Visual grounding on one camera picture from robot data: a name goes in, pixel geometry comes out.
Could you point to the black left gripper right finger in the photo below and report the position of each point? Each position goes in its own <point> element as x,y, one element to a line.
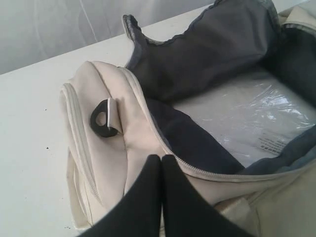
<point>185,212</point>

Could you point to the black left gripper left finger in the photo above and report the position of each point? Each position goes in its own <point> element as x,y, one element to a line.
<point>138,213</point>

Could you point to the beige fabric duffel bag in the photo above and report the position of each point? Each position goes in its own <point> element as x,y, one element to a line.
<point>117,116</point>

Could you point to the clear plastic wrapped packet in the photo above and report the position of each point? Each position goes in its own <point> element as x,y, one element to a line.
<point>252,118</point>

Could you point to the white backdrop curtain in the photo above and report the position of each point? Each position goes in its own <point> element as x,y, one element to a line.
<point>35,30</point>

